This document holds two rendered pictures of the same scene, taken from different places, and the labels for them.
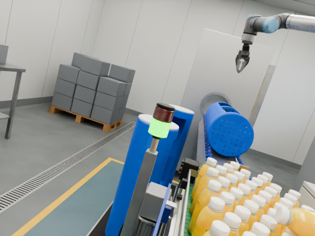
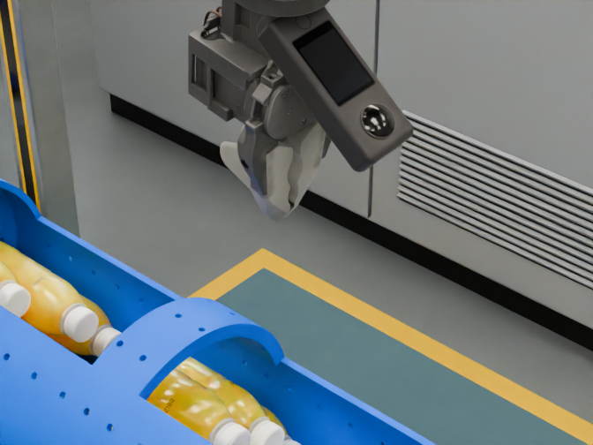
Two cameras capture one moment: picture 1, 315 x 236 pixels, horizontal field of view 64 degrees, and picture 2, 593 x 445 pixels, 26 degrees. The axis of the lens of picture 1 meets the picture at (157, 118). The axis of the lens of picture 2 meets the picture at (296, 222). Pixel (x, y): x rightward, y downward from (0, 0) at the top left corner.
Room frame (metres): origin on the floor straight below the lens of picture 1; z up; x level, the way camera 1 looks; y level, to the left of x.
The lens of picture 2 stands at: (1.35, 0.20, 2.05)
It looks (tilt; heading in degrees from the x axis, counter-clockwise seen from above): 35 degrees down; 304
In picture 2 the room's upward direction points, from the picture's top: straight up
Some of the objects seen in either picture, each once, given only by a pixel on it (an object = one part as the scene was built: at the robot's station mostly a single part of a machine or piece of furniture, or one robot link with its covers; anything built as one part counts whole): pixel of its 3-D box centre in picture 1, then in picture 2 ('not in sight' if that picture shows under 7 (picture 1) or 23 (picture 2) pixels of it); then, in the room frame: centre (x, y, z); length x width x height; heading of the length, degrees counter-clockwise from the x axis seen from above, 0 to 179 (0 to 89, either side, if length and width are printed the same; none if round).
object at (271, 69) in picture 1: (242, 145); (55, 249); (2.57, -0.93, 0.85); 0.06 x 0.06 x 1.70; 83
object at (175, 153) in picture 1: (168, 148); not in sight; (2.59, -0.21, 0.59); 0.28 x 0.28 x 0.88
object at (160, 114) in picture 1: (163, 114); not in sight; (0.79, -0.02, 1.23); 0.06 x 0.06 x 0.04
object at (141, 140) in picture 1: (140, 181); not in sight; (1.63, -0.02, 0.59); 0.28 x 0.28 x 0.88
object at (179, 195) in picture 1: (182, 188); not in sight; (0.94, -0.17, 0.94); 0.03 x 0.02 x 0.08; 173
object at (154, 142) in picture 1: (159, 129); not in sight; (0.79, -0.02, 1.18); 0.06 x 0.06 x 0.16
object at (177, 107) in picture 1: (181, 109); not in sight; (2.59, -0.21, 1.03); 0.28 x 0.28 x 0.01
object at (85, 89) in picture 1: (94, 90); not in sight; (4.87, 1.34, 0.59); 1.20 x 0.80 x 1.19; 83
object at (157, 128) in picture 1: (159, 127); not in sight; (0.79, -0.02, 1.18); 0.06 x 0.06 x 0.05
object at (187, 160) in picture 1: (189, 172); not in sight; (1.11, -0.22, 0.95); 0.10 x 0.07 x 0.10; 83
